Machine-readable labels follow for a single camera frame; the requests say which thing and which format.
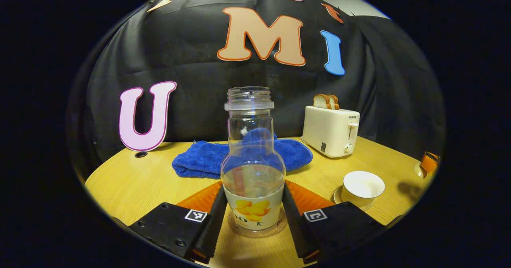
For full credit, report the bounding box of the round brown coaster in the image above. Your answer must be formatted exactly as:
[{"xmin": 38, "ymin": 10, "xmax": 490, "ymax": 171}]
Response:
[{"xmin": 227, "ymin": 210, "xmax": 288, "ymax": 239}]

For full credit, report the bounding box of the blue towel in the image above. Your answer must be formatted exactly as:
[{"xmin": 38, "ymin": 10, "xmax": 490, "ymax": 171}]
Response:
[{"xmin": 172, "ymin": 127, "xmax": 313, "ymax": 179}]

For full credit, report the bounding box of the clear glass water bottle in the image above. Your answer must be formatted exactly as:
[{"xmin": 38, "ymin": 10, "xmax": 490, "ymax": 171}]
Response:
[{"xmin": 221, "ymin": 86, "xmax": 287, "ymax": 231}]

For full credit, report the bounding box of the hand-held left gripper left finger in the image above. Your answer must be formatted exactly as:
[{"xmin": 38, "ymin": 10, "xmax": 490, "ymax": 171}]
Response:
[{"xmin": 128, "ymin": 180, "xmax": 228, "ymax": 265}]

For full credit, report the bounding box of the cream ceramic saucer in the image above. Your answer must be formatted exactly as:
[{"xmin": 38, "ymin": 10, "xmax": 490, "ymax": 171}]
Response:
[{"xmin": 333, "ymin": 186, "xmax": 376, "ymax": 212}]

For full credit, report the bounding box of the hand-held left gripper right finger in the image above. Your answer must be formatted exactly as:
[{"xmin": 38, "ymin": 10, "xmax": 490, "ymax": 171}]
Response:
[{"xmin": 282, "ymin": 179, "xmax": 388, "ymax": 265}]

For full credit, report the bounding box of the cream ceramic teacup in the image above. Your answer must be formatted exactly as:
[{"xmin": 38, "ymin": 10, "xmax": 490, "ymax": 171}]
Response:
[{"xmin": 343, "ymin": 171, "xmax": 386, "ymax": 209}]

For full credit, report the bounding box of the cream toaster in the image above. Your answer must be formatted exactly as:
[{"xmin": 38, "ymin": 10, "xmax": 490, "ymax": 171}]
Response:
[{"xmin": 301, "ymin": 105, "xmax": 360, "ymax": 159}]

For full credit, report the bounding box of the black backdrop cloth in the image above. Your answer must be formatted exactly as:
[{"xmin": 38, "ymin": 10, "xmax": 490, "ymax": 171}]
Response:
[{"xmin": 68, "ymin": 0, "xmax": 446, "ymax": 181}]

